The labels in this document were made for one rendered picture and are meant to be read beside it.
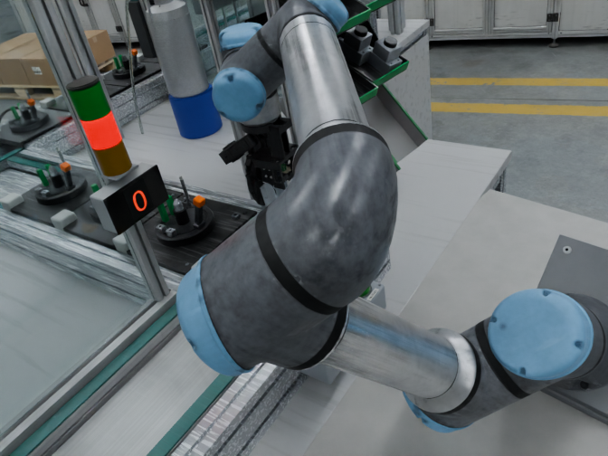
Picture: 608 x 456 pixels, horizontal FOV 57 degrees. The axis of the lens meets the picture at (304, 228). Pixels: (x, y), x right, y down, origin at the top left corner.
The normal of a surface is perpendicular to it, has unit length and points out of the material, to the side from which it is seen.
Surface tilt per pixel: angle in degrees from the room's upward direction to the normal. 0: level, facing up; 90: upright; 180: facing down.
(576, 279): 45
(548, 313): 39
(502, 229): 0
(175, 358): 0
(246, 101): 90
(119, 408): 0
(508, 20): 90
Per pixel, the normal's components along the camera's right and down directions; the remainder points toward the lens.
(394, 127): 0.39, -0.36
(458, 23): -0.41, 0.58
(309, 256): -0.13, 0.10
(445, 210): -0.16, -0.81
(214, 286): -0.59, -0.21
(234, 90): -0.03, 0.58
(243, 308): -0.32, 0.27
